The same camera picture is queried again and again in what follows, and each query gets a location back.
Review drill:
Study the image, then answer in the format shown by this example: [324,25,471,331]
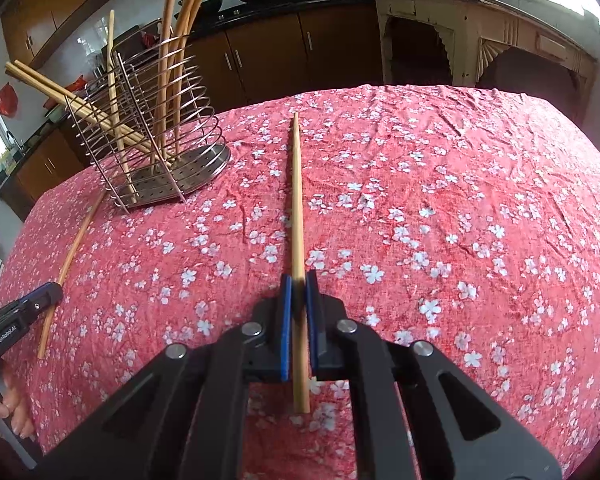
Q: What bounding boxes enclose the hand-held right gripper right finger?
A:
[305,270,563,480]

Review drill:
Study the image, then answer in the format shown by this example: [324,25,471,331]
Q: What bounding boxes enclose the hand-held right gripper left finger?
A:
[39,274,295,480]

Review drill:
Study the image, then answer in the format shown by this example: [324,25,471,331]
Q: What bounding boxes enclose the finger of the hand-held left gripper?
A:
[0,281,64,368]

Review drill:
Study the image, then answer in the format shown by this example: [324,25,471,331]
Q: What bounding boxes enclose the steel wire chopstick holder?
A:
[65,35,232,213]

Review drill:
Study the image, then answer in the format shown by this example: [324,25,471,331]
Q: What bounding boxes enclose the person's left hand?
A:
[0,367,37,442]

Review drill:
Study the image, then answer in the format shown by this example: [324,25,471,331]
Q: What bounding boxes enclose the red floral tablecloth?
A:
[0,84,600,480]

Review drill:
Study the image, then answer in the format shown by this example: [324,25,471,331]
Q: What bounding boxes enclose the red plastic bag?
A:
[45,74,88,108]
[0,84,18,118]

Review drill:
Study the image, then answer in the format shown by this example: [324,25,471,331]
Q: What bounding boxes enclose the brown kitchen base cabinets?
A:
[0,0,388,221]

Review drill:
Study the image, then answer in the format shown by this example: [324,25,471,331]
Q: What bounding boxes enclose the grey chopping board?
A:
[101,17,163,61]

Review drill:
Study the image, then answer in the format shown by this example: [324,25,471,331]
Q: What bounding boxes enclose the cream wooden side table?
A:
[372,0,598,136]

